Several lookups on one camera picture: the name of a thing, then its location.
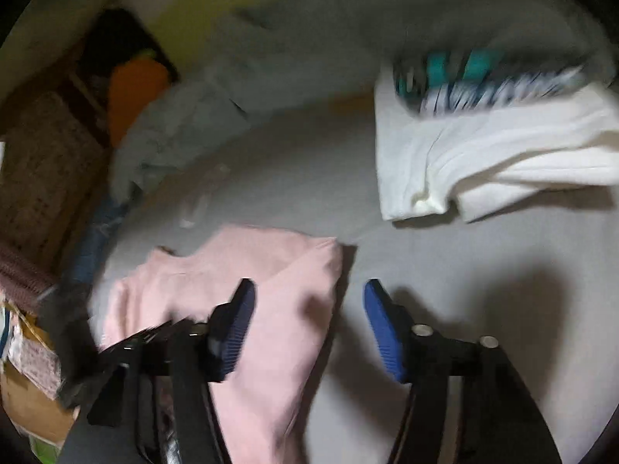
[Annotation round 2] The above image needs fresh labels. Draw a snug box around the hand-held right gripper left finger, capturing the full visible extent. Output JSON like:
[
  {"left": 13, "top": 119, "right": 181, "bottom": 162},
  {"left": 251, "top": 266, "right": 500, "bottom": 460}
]
[{"left": 58, "top": 278, "right": 257, "bottom": 464}]

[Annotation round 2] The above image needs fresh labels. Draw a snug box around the teal patterned folded cloth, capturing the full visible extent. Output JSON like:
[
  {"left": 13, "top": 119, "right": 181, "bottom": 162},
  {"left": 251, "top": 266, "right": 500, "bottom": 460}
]
[{"left": 393, "top": 48, "right": 588, "bottom": 117}]

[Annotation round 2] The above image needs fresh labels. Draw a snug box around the grey crumpled blanket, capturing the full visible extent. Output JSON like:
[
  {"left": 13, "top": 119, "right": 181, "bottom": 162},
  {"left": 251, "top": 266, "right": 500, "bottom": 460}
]
[{"left": 109, "top": 0, "right": 615, "bottom": 199}]

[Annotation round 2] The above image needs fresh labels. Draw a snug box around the blue denim garment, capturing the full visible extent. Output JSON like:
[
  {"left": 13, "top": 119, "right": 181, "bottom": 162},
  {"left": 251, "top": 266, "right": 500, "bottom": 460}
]
[{"left": 68, "top": 193, "right": 131, "bottom": 286}]

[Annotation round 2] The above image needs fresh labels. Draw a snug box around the orange pillow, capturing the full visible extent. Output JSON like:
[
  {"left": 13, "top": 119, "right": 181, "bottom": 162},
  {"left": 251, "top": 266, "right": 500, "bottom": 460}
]
[{"left": 106, "top": 55, "right": 170, "bottom": 148}]

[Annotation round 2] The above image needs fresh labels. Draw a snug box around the black bag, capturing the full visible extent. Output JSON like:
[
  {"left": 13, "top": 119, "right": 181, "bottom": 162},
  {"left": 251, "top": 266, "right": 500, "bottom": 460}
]
[{"left": 80, "top": 7, "right": 175, "bottom": 88}]

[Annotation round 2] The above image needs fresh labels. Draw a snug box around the maroon checked cloth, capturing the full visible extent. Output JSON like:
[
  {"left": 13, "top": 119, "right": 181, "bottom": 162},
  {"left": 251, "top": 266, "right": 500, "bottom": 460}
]
[{"left": 0, "top": 242, "right": 59, "bottom": 300}]

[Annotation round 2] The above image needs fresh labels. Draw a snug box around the cardboard box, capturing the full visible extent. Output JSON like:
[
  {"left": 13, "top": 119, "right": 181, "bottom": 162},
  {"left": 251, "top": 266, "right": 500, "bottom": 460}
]
[{"left": 0, "top": 362, "right": 80, "bottom": 445}]

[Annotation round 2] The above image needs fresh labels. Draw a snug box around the brown woven basket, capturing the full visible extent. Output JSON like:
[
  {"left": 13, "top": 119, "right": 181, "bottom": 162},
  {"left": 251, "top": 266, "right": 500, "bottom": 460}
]
[{"left": 0, "top": 89, "right": 109, "bottom": 262}]

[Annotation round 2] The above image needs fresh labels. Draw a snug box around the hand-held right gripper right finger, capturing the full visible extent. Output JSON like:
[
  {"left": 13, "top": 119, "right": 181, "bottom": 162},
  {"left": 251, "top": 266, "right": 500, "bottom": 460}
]
[{"left": 363, "top": 278, "right": 564, "bottom": 464}]

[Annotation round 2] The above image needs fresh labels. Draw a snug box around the white folded garment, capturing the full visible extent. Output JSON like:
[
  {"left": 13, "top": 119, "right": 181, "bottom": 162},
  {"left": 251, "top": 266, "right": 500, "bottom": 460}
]
[{"left": 374, "top": 65, "right": 619, "bottom": 223}]

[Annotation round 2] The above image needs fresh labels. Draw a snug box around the pink shirt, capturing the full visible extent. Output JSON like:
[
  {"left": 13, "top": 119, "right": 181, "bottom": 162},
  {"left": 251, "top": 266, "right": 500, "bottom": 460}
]
[{"left": 99, "top": 225, "right": 344, "bottom": 464}]

